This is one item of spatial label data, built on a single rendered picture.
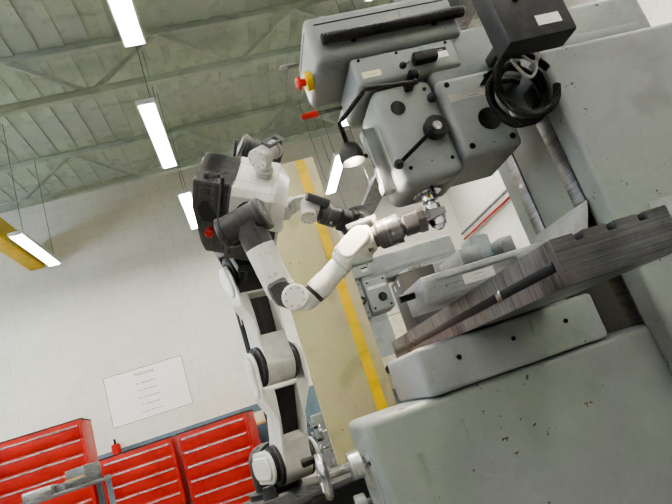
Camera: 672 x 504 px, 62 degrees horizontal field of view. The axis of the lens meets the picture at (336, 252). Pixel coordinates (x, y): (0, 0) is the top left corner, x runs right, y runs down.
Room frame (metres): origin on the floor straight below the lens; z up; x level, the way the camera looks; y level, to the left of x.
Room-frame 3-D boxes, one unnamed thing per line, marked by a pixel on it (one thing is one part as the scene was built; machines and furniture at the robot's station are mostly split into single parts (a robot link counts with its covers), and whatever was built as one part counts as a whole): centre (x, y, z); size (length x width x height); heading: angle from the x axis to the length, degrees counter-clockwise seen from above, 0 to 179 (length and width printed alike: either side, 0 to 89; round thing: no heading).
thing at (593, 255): (1.54, -0.32, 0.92); 1.24 x 0.23 x 0.08; 12
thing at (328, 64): (1.59, -0.33, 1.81); 0.47 x 0.26 x 0.16; 102
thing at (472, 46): (1.69, -0.80, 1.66); 0.80 x 0.23 x 0.20; 102
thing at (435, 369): (1.59, -0.31, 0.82); 0.50 x 0.35 x 0.12; 102
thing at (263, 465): (2.12, 0.41, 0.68); 0.21 x 0.20 x 0.13; 31
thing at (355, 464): (1.49, 0.18, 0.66); 0.16 x 0.12 x 0.12; 102
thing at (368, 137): (1.57, -0.21, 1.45); 0.04 x 0.04 x 0.21; 12
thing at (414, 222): (1.60, -0.22, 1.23); 0.13 x 0.12 x 0.10; 173
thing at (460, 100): (1.63, -0.50, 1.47); 0.24 x 0.19 x 0.26; 12
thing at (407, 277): (1.94, -0.22, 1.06); 0.22 x 0.12 x 0.20; 5
